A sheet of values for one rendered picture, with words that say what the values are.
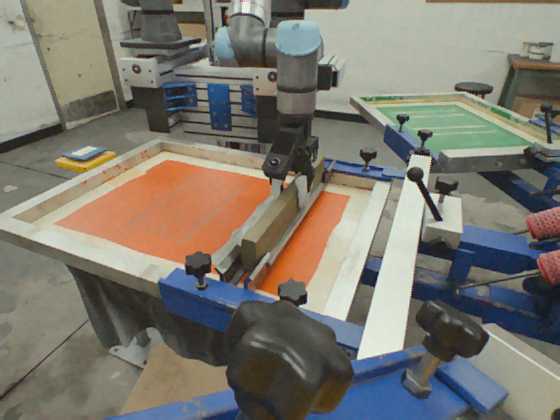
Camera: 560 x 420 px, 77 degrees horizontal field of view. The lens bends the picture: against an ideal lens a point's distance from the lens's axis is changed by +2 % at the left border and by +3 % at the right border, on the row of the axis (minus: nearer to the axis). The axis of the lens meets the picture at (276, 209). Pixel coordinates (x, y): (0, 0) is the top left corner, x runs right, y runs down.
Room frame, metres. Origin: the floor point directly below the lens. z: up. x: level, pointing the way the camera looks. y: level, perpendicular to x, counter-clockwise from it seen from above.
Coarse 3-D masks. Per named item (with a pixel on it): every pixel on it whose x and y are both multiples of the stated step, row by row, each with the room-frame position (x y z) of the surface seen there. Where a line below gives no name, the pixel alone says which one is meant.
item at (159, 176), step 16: (144, 176) 0.92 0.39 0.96; (160, 176) 0.92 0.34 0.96; (176, 176) 0.92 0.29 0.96; (208, 176) 0.92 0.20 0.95; (224, 176) 0.92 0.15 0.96; (240, 176) 0.92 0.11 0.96; (256, 192) 0.83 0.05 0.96; (224, 208) 0.74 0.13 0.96; (240, 208) 0.74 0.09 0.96; (320, 208) 0.74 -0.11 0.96; (336, 208) 0.74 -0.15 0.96; (304, 224) 0.67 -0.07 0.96; (320, 224) 0.67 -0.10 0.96; (336, 224) 0.67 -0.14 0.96
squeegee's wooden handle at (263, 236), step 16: (320, 160) 0.81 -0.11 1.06; (320, 176) 0.81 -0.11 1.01; (288, 192) 0.64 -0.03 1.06; (272, 208) 0.57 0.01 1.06; (288, 208) 0.60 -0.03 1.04; (256, 224) 0.52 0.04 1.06; (272, 224) 0.53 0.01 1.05; (288, 224) 0.60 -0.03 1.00; (256, 240) 0.47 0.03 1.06; (272, 240) 0.53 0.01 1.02; (256, 256) 0.47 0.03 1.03
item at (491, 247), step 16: (464, 240) 0.50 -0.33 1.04; (480, 240) 0.50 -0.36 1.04; (496, 240) 0.50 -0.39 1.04; (512, 240) 0.50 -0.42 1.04; (432, 256) 0.51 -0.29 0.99; (448, 256) 0.50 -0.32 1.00; (480, 256) 0.48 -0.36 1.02; (496, 256) 0.47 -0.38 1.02; (512, 256) 0.46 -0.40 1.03; (528, 256) 0.46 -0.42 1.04; (512, 272) 0.46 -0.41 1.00
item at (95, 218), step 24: (120, 192) 0.83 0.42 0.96; (144, 192) 0.83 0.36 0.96; (72, 216) 0.71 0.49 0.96; (96, 216) 0.71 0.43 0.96; (120, 216) 0.71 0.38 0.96; (216, 216) 0.71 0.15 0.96; (240, 216) 0.71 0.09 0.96; (120, 240) 0.61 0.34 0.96; (144, 240) 0.61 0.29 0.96; (168, 240) 0.61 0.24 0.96; (192, 240) 0.61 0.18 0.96; (216, 240) 0.61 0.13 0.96; (288, 240) 0.61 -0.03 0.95; (312, 240) 0.61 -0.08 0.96; (288, 264) 0.53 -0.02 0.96; (312, 264) 0.53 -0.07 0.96; (264, 288) 0.46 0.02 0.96
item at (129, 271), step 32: (128, 160) 0.97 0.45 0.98; (224, 160) 1.02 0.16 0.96; (256, 160) 0.98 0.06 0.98; (64, 192) 0.77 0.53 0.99; (384, 192) 0.76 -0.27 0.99; (0, 224) 0.62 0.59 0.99; (64, 256) 0.53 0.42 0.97; (96, 256) 0.51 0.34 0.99; (128, 256) 0.51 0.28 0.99; (352, 256) 0.51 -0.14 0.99; (352, 288) 0.43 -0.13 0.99
